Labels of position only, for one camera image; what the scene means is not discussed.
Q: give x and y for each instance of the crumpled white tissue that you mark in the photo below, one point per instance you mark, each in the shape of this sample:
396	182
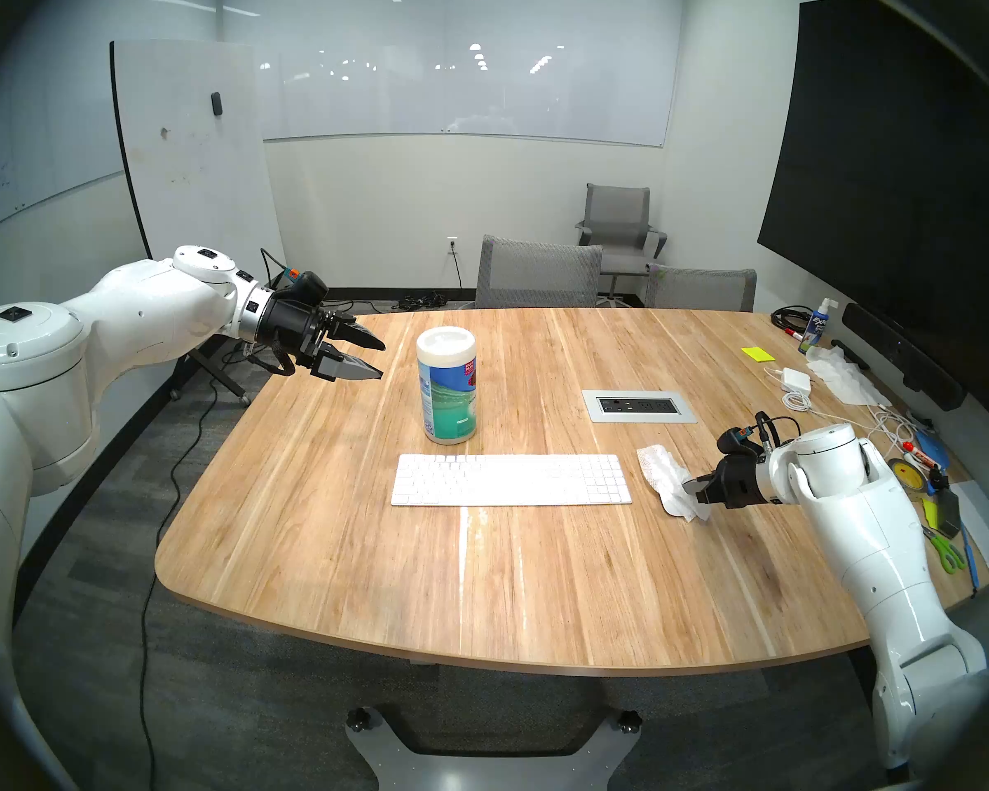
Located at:
849	381

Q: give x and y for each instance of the black wall display screen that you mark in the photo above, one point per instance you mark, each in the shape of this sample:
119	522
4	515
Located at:
890	180

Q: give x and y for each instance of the white slim keyboard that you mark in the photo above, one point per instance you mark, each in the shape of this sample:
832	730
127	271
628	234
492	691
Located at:
511	480

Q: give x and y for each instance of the wide grey mesh chair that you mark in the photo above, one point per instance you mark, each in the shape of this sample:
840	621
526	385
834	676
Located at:
536	274

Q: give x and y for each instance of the black block eraser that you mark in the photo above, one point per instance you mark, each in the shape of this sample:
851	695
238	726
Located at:
948	513

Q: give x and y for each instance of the black video conference bar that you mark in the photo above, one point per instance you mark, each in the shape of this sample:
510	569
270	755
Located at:
906	357

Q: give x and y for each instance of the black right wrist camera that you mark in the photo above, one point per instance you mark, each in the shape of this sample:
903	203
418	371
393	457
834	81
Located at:
732	440

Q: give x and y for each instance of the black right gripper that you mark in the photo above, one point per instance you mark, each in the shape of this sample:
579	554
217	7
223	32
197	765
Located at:
742	483

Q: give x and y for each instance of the silver table base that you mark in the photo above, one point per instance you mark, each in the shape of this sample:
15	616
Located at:
494	760

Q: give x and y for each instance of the scribbled side wall whiteboard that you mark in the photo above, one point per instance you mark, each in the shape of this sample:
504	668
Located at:
16	171

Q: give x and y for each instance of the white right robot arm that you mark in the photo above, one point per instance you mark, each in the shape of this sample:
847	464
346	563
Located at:
874	534

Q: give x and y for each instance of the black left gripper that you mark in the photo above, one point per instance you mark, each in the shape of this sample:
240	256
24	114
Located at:
292	332

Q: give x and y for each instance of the blue plastic item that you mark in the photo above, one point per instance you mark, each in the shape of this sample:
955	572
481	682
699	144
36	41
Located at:
935	450

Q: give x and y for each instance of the large glass wall whiteboard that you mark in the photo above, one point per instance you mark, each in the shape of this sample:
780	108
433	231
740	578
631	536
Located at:
461	81

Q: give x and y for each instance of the blue pen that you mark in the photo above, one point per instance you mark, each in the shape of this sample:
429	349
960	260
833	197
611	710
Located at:
971	559

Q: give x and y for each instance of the silver table outlet panel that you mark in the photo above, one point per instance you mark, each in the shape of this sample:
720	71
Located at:
639	406

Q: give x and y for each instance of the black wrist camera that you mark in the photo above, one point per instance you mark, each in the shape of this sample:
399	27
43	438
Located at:
307	287
732	440

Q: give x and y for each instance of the disinfecting wipes canister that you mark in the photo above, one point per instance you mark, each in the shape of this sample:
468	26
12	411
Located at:
449	394

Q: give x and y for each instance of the grey office chair with armrests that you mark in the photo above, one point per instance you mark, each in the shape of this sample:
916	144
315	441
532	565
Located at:
618	212

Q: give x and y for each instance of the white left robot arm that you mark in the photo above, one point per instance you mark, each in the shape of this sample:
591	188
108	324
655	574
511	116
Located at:
132	320

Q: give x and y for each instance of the red and white marker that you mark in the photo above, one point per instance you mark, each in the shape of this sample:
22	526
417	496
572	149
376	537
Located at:
923	456

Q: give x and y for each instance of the yellow sticky note pad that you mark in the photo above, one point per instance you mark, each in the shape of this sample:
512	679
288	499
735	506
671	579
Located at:
758	354

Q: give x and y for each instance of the whiteboard cleaner spray bottle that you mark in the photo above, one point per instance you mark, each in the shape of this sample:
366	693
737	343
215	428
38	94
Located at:
816	329

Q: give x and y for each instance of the white power adapter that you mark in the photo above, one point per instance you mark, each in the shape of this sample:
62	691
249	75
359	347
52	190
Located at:
795	379

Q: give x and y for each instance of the white disinfecting wipe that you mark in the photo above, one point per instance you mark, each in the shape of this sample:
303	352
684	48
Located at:
667	480

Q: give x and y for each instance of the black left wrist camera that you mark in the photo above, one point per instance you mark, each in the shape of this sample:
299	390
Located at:
307	287

